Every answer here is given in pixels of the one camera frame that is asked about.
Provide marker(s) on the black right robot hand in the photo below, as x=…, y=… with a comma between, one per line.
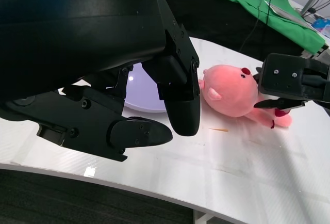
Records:
x=283, y=79

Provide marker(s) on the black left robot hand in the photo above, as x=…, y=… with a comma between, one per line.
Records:
x=77, y=53

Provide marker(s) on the pink plush doll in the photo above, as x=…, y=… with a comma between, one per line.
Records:
x=227, y=89

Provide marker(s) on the purple plastic plate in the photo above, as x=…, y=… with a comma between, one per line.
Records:
x=144, y=97

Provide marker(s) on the green cloth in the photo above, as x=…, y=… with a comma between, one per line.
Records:
x=283, y=22

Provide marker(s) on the blue patterned package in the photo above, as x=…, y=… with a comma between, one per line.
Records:
x=322, y=26

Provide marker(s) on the white paper sheet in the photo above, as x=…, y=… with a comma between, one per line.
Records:
x=288, y=12

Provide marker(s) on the small orange wooden sliver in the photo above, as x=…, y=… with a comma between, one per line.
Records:
x=218, y=130

